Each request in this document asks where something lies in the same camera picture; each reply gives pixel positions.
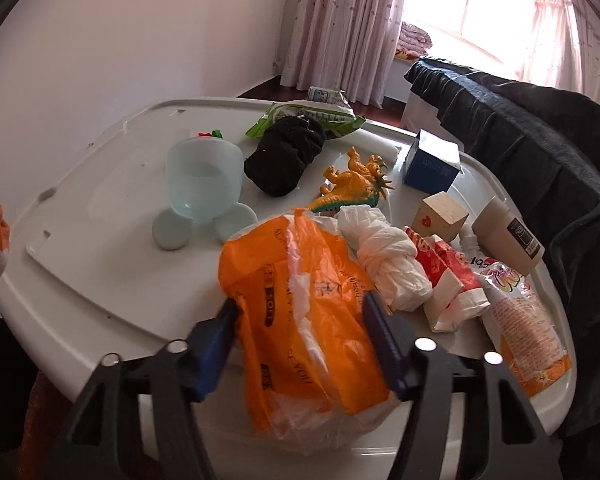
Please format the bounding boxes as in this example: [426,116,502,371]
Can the pink patterned left curtain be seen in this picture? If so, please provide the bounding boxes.
[280,0,404,107]

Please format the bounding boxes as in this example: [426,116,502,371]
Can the black fuzzy cloth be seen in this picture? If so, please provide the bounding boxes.
[244,116,327,197]

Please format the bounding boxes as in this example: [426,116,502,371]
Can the orange plastic bag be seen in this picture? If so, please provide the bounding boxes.
[218,209,398,454]

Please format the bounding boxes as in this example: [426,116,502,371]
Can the pink patterned right curtain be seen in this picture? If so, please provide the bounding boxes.
[558,0,600,101]

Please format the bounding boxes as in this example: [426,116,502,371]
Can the pink patterned curtain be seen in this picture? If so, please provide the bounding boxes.
[558,0,600,101]
[280,0,404,107]

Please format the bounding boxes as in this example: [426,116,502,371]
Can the red white paper wrapper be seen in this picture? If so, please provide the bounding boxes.
[404,226,491,333]

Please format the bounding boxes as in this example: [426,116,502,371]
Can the small wooden cube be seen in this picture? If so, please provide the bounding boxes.
[411,192,469,243]

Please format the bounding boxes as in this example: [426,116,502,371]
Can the orange toy dinosaur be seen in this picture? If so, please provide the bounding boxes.
[308,146,393,214]

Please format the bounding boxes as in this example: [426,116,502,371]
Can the white bed frame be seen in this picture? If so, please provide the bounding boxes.
[400,91,465,152]

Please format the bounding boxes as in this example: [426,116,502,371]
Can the blue white carton box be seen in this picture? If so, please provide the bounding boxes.
[402,129,460,195]

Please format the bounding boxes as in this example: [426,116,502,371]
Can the beige bottle with black label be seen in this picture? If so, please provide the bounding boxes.
[471,196,544,276]

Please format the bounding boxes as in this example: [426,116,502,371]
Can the small white blue packet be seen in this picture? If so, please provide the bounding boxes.
[308,87,350,107]

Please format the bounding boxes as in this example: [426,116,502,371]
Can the folded pink quilt stack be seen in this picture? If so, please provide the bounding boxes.
[396,22,432,61]

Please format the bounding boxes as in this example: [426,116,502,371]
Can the orange drink pouch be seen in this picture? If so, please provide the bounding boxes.
[460,226,572,398]

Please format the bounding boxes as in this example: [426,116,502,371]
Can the dark blanket on bed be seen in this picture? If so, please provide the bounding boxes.
[405,60,600,436]

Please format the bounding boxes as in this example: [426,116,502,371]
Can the green snack bag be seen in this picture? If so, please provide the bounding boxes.
[246,100,366,139]

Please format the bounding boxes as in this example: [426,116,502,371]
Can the white plastic storage box lid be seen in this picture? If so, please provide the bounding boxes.
[0,96,578,480]

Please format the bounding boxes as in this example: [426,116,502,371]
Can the light blue plastic cup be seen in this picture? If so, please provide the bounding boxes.
[151,136,258,250]

